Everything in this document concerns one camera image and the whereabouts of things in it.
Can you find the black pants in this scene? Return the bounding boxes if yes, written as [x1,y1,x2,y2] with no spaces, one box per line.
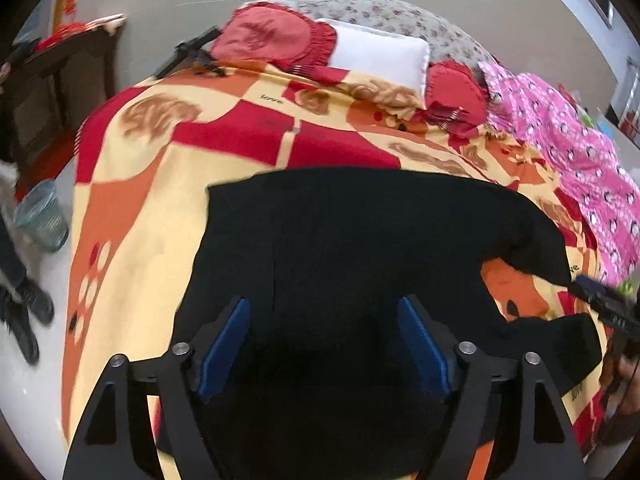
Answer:
[172,167,602,479]

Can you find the operator right hand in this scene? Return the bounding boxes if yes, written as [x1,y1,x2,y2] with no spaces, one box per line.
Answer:
[599,344,639,445]

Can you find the pink penguin quilt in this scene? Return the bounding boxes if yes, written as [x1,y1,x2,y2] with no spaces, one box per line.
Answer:
[478,62,639,284]

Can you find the bystander in dark clothes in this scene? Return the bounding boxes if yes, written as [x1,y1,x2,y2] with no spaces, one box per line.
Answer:
[1,219,54,366]

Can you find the green mesh waste basket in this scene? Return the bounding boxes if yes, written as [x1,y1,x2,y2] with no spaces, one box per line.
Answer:
[13,179,70,254]

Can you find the small red ruffled cushion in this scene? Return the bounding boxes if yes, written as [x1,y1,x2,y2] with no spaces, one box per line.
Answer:
[425,60,488,138]

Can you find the orange yellow red blanket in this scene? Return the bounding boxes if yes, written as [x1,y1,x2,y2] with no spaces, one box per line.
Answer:
[62,61,606,479]

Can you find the white pillow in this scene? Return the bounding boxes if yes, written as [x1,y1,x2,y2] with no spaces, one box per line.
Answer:
[321,20,431,107]

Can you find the dark wooden side table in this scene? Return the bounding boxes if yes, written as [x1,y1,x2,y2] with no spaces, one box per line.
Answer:
[1,14,126,162]

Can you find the black tripod device on bed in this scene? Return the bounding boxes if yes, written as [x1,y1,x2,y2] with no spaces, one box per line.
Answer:
[153,27,226,79]

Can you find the floral headboard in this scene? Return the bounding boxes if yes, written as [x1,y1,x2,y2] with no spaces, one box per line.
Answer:
[294,0,497,68]

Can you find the large red ruffled cushion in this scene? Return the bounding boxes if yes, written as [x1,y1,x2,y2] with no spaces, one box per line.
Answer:
[209,1,337,67]

